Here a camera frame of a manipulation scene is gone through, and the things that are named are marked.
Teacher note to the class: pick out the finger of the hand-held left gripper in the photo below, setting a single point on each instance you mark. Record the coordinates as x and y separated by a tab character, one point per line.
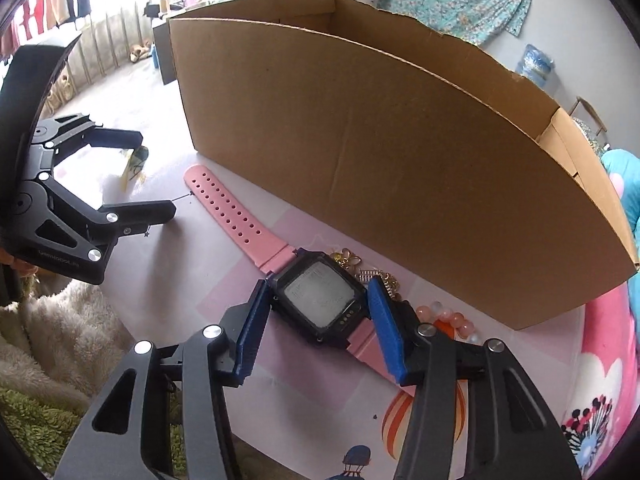
140	212
115	137

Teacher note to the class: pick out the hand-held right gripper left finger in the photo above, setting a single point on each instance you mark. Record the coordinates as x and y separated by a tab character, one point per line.
252	330

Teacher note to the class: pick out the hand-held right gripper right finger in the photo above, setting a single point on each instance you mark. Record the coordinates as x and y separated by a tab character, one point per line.
387	330

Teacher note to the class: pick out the small yellow jewelry card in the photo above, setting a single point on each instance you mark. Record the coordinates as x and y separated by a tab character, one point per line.
134	165

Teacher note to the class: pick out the brown cardboard box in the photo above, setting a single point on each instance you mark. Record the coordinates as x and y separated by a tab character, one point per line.
375	160

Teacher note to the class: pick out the dark cabinet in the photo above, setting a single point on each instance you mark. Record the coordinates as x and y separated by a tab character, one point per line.
162	50

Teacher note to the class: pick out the cream fluffy blanket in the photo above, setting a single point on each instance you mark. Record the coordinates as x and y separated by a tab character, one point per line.
50	330

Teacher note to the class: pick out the pink floral bed sheet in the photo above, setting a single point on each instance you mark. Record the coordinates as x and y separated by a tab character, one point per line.
600	350

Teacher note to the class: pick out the green fluffy cloth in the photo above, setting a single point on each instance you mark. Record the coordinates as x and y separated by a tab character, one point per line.
35	410

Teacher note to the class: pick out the grey patterned cloth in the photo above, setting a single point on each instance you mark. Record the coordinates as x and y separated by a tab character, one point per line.
590	134

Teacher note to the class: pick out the blue quilt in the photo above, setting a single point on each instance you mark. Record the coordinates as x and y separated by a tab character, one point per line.
625	170

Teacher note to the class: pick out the blue water jug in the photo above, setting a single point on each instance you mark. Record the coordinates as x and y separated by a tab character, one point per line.
535	62

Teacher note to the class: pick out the thin brown frame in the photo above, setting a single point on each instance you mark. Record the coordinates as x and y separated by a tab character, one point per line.
592	114

